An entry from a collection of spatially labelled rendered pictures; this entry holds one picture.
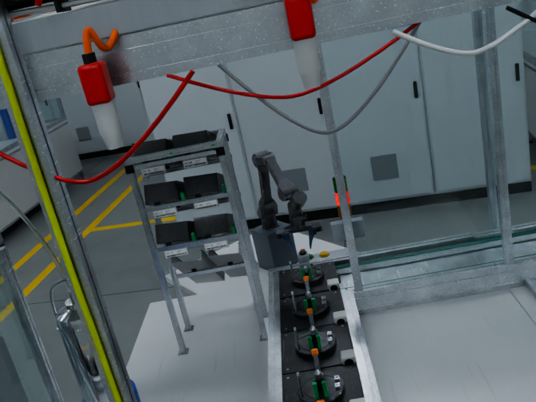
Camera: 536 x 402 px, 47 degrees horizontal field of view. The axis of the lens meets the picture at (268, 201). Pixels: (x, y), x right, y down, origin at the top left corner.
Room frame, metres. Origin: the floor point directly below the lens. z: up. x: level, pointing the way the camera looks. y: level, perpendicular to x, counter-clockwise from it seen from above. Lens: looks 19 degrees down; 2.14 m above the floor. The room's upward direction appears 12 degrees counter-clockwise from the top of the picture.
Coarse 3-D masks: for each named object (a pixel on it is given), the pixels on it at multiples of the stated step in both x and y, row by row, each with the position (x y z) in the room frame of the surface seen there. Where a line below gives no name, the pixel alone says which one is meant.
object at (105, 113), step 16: (112, 32) 1.24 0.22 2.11; (112, 48) 1.22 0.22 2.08; (96, 64) 1.16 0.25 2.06; (96, 80) 1.15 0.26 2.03; (96, 96) 1.15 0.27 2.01; (112, 96) 1.18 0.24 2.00; (96, 112) 1.16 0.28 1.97; (112, 112) 1.17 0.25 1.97; (112, 128) 1.16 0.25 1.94; (112, 144) 1.16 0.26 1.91
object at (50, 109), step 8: (40, 104) 8.21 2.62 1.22; (48, 104) 8.40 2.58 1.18; (56, 104) 8.60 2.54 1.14; (0, 112) 7.34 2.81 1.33; (48, 112) 8.34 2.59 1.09; (56, 112) 8.53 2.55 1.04; (0, 120) 7.29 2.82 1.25; (8, 120) 7.44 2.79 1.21; (48, 120) 8.28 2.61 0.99; (0, 128) 7.24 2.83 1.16; (8, 128) 7.38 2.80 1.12; (0, 136) 7.19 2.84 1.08; (8, 136) 7.33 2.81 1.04; (16, 136) 7.48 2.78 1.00; (0, 144) 7.14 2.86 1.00; (8, 144) 7.28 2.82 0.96
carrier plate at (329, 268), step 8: (320, 264) 2.40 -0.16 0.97; (328, 264) 2.39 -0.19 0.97; (280, 272) 2.41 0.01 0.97; (288, 272) 2.39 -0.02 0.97; (328, 272) 2.31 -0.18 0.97; (336, 272) 2.30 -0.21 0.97; (280, 280) 2.33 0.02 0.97; (288, 280) 2.32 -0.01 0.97; (280, 288) 2.26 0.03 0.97; (288, 288) 2.25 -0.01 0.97; (296, 288) 2.24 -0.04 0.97; (304, 288) 2.22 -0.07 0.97; (312, 288) 2.21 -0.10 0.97; (320, 288) 2.19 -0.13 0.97; (280, 296) 2.20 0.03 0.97; (288, 296) 2.18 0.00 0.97; (296, 296) 2.18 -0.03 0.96
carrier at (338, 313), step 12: (288, 300) 2.15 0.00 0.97; (300, 300) 2.10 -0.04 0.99; (312, 300) 1.99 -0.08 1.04; (324, 300) 2.04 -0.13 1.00; (336, 300) 2.07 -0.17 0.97; (288, 312) 2.06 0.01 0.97; (300, 312) 2.01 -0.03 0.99; (324, 312) 1.99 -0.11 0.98; (336, 312) 1.95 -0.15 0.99; (288, 324) 1.98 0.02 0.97; (300, 324) 1.96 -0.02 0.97; (324, 324) 1.93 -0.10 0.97
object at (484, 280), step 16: (464, 272) 2.09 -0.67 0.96; (480, 272) 2.08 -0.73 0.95; (496, 272) 2.08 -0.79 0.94; (352, 288) 2.16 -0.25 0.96; (384, 288) 2.11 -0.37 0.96; (400, 288) 2.10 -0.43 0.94; (416, 288) 2.10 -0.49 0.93; (432, 288) 2.09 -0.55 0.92; (448, 288) 2.09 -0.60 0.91; (464, 288) 2.09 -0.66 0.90; (480, 288) 2.09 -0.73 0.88; (496, 288) 2.08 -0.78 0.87; (368, 304) 2.11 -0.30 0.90; (384, 304) 2.12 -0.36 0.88; (400, 304) 2.10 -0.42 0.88; (416, 304) 2.10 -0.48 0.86
